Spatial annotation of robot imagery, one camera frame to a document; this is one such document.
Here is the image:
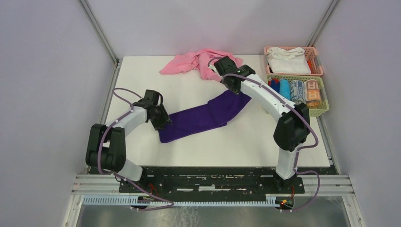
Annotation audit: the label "purple cloth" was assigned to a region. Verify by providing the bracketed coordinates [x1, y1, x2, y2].
[158, 90, 251, 143]

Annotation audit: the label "red blue patterned towel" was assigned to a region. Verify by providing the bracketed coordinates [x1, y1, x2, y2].
[268, 78, 280, 93]

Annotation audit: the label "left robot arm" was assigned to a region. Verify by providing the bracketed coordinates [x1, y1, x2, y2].
[85, 89, 172, 192]

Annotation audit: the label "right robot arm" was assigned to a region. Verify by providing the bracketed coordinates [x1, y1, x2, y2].
[207, 56, 311, 193]

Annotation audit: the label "crumpled pink cloth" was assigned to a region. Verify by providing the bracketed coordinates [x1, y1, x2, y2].
[159, 49, 243, 82]

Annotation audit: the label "rolled light blue towel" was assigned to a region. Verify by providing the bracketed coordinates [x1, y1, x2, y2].
[279, 79, 291, 100]

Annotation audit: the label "white folded cloth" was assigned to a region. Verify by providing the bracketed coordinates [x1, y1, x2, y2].
[266, 47, 311, 74]

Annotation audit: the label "orange item in pink basket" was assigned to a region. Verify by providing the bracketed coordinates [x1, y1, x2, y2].
[307, 60, 313, 73]

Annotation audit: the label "pink plastic basket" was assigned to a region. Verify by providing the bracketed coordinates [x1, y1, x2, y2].
[264, 46, 323, 77]

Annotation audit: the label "green plastic basket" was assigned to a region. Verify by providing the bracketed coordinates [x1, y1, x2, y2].
[264, 74, 330, 117]

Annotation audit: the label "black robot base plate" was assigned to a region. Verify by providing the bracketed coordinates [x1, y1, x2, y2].
[138, 166, 305, 202]

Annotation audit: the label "white slotted cable duct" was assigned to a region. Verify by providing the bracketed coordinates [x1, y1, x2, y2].
[82, 195, 281, 208]

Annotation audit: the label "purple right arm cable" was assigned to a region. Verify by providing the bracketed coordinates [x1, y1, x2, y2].
[207, 56, 321, 213]

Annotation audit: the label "aluminium frame rails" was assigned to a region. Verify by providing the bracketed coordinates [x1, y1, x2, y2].
[62, 175, 366, 227]

